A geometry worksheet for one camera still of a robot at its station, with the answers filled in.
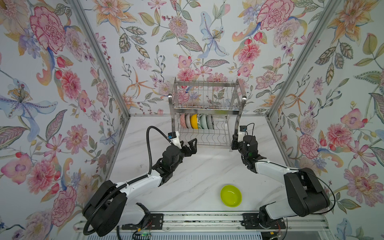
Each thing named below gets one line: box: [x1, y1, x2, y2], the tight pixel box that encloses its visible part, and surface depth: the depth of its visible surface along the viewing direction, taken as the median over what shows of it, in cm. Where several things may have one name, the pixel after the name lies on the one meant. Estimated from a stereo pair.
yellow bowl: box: [191, 114, 198, 130], surface depth 105 cm
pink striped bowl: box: [185, 113, 192, 129], surface depth 105 cm
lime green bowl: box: [220, 184, 242, 208], surface depth 82 cm
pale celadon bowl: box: [200, 114, 208, 130], surface depth 104 cm
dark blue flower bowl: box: [205, 114, 215, 130], surface depth 103 cm
